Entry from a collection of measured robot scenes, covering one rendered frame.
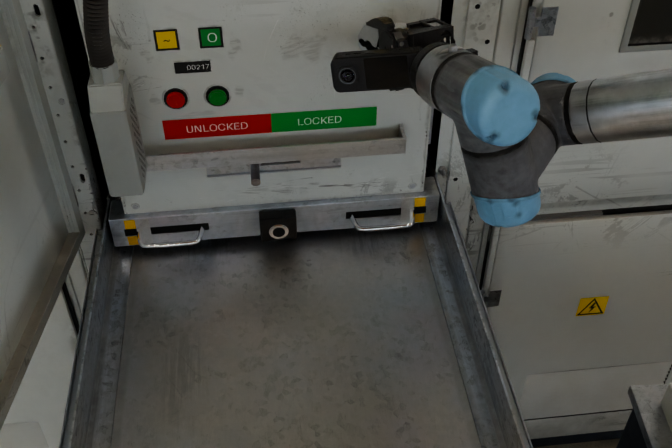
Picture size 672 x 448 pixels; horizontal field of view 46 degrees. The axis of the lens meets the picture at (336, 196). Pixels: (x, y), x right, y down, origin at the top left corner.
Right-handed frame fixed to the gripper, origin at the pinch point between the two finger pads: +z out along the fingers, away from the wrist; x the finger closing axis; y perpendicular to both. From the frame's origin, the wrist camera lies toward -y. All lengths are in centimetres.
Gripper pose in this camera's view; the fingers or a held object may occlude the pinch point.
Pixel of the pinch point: (360, 38)
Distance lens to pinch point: 112.0
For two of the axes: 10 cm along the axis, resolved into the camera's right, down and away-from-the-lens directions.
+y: 9.3, -2.4, 2.9
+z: -3.6, -4.0, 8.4
